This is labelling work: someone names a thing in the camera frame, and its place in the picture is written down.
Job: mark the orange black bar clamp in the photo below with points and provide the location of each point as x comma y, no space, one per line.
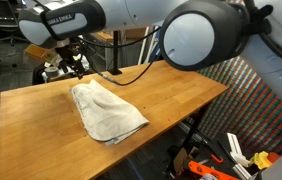
216,157

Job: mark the red cap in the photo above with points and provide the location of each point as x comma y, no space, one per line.
273,156

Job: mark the crumpled white cloth pile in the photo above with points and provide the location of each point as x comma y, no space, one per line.
84,63

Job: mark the yellow green plastic part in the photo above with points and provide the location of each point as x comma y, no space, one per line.
260,160

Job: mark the silver ribbed rail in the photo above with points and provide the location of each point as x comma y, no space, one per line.
191,131

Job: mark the black table leg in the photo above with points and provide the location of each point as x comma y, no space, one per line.
194,130

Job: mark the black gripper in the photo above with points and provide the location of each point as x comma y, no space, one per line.
68,53

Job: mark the orange spirit level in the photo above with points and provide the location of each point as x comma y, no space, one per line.
211,171

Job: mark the white cloth towel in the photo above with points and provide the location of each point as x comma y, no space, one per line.
107,113

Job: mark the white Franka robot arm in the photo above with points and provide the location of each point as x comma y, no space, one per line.
197,33

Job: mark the white plastic bracket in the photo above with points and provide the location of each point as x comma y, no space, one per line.
236,146

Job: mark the white pipe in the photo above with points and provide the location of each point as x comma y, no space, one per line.
151,46
142,46

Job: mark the black camera stand pole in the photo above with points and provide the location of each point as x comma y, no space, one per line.
115,53

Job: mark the olive wrist camera box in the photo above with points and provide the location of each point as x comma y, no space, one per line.
41,53

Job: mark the grey duct tape roll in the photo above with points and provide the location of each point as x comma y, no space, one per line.
52,72

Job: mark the small open cardboard box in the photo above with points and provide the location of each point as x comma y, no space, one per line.
180,160

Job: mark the large cardboard box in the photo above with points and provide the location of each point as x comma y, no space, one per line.
134,33

